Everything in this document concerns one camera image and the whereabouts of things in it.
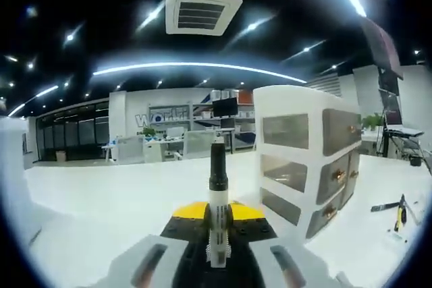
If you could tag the green potted plant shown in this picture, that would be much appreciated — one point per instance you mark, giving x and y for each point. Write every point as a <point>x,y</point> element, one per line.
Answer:
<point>371,122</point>

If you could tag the white marker pen black cap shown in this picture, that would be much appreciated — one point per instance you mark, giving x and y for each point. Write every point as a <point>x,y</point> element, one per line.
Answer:
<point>218,207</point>

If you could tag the monitor on stand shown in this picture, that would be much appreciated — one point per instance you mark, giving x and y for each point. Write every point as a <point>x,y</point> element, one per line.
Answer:
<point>393,109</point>

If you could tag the white storage shelves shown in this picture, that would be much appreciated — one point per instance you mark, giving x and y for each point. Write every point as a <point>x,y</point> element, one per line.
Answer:
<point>243,97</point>

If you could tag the white cabinet with brown drawers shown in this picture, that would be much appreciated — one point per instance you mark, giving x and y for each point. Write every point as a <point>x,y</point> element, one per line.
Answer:
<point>287,106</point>

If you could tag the laptop stand table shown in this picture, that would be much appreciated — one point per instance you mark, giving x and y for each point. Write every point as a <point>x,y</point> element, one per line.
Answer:
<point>405,130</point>

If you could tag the wall sign letters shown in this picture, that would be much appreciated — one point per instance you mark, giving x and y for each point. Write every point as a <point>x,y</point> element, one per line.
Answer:
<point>145,120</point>

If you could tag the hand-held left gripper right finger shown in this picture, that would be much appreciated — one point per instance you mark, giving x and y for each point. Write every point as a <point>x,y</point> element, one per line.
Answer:
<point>249,230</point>

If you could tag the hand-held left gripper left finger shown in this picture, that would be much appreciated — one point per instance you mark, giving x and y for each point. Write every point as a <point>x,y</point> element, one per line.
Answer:
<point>179,229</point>

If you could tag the white mesh office chair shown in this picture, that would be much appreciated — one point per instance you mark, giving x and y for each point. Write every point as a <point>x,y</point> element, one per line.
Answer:
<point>200,144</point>
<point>130,149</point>

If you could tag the curved ceiling light strip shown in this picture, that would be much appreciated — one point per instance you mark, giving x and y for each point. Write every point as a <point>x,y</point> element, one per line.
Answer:
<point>189,64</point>

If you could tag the hanging display screen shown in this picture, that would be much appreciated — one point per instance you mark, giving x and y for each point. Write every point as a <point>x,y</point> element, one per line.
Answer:
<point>384,48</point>

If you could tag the black monitor by shelves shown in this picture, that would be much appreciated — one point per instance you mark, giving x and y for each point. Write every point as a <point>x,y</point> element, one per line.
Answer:
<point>224,106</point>

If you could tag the beige waste bin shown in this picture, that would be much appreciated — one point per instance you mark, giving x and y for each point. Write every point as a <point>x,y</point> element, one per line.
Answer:
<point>61,156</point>

